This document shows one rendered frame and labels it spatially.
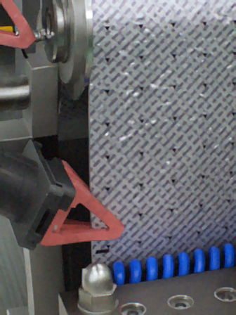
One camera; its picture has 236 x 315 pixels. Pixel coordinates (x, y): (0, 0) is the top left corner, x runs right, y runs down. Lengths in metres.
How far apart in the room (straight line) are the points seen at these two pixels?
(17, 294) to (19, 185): 0.30
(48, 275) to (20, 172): 0.20
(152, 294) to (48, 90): 0.21
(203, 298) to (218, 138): 0.15
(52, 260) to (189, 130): 0.21
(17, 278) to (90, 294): 0.32
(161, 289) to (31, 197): 0.15
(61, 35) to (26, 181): 0.13
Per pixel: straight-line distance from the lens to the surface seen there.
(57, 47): 0.77
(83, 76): 0.75
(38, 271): 0.91
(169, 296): 0.78
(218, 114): 0.80
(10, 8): 0.79
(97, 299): 0.75
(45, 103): 0.83
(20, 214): 0.76
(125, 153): 0.78
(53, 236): 0.78
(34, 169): 0.76
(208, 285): 0.80
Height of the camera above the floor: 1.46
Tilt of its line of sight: 24 degrees down
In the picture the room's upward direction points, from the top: straight up
